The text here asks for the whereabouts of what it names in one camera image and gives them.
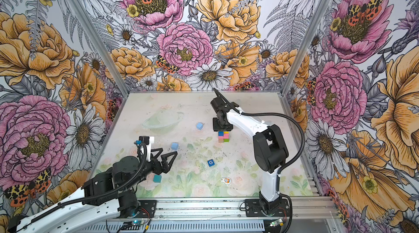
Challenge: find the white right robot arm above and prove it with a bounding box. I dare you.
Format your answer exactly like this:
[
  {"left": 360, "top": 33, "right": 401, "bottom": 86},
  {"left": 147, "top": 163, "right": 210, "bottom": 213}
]
[{"left": 211, "top": 95, "right": 289, "bottom": 214}]

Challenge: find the blue letter G block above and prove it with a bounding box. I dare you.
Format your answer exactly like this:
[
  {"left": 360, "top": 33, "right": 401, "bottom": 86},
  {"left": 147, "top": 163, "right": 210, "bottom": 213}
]
[{"left": 207, "top": 159, "right": 215, "bottom": 167}]

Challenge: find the aluminium corner post left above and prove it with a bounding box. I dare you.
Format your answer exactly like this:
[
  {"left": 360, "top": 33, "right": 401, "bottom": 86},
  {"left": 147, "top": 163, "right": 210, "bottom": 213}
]
[{"left": 68, "top": 0, "right": 129, "bottom": 98}]

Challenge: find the aluminium corner post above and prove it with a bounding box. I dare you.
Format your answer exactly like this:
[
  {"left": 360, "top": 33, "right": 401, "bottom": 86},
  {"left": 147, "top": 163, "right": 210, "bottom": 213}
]
[
  {"left": 68, "top": 0, "right": 129, "bottom": 98},
  {"left": 281, "top": 0, "right": 332, "bottom": 97}
]

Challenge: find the light blue cube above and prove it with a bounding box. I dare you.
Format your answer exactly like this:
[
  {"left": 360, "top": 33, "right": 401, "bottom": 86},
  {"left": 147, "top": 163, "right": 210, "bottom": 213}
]
[
  {"left": 196, "top": 122, "right": 204, "bottom": 130},
  {"left": 171, "top": 142, "right": 179, "bottom": 151}
]

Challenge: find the teal cube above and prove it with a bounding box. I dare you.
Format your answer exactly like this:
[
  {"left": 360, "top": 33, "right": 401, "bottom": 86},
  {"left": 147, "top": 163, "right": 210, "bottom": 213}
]
[{"left": 153, "top": 175, "right": 162, "bottom": 183}]

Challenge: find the black corrugated right cable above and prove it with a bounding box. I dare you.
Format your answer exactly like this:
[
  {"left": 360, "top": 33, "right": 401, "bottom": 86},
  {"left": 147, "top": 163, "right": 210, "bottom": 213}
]
[{"left": 212, "top": 88, "right": 306, "bottom": 175}]

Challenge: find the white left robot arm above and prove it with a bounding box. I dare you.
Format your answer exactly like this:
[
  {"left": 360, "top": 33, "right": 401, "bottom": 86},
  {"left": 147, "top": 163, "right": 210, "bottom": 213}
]
[{"left": 8, "top": 148, "right": 178, "bottom": 233}]

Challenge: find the aluminium front rail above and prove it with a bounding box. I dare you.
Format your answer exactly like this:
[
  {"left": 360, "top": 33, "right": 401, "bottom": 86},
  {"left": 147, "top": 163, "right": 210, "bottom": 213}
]
[{"left": 151, "top": 196, "right": 338, "bottom": 221}]

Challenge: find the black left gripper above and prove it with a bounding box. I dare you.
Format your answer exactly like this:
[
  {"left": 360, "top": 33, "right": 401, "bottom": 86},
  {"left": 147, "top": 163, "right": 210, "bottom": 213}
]
[{"left": 122, "top": 147, "right": 177, "bottom": 190}]

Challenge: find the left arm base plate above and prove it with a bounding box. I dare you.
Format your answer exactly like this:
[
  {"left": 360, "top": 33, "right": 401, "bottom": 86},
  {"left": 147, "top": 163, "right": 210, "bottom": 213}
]
[{"left": 132, "top": 200, "right": 157, "bottom": 219}]

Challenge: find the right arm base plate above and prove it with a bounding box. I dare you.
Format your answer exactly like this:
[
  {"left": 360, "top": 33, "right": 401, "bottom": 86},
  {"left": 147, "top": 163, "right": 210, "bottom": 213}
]
[{"left": 244, "top": 198, "right": 291, "bottom": 218}]

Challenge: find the green circuit board right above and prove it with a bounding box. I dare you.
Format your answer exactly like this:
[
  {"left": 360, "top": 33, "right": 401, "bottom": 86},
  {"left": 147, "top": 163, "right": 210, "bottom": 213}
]
[{"left": 270, "top": 218, "right": 284, "bottom": 227}]

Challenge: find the black corrugated left cable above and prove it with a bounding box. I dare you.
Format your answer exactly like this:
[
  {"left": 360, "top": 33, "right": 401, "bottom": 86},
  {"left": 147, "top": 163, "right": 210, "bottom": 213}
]
[{"left": 39, "top": 142, "right": 148, "bottom": 221}]

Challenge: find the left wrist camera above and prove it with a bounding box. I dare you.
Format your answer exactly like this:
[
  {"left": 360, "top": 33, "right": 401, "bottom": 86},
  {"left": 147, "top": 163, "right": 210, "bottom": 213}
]
[{"left": 135, "top": 136, "right": 155, "bottom": 162}]

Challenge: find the aluminium corner post right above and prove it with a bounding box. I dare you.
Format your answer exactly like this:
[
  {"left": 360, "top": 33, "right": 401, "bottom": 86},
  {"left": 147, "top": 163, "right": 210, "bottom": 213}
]
[{"left": 281, "top": 0, "right": 332, "bottom": 97}]

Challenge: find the black corrugated cable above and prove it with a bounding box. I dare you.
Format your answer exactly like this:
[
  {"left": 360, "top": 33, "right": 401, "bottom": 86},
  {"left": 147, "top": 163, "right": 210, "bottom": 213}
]
[
  {"left": 212, "top": 88, "right": 306, "bottom": 175},
  {"left": 39, "top": 142, "right": 148, "bottom": 221}
]

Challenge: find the grey vented cable duct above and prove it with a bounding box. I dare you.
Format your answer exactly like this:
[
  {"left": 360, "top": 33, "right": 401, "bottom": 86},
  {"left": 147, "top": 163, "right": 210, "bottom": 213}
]
[{"left": 79, "top": 220, "right": 265, "bottom": 233}]

